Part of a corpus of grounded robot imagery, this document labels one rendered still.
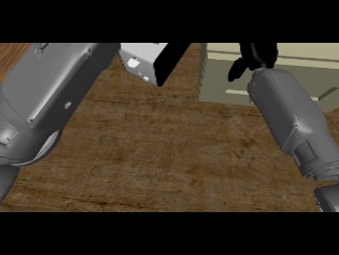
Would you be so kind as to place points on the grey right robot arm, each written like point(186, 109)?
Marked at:
point(291, 113)

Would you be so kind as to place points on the olive wooden drawer cabinet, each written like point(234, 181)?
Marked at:
point(325, 56)

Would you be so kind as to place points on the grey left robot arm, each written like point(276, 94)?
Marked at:
point(45, 99)

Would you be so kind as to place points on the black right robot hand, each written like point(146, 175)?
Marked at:
point(261, 54)

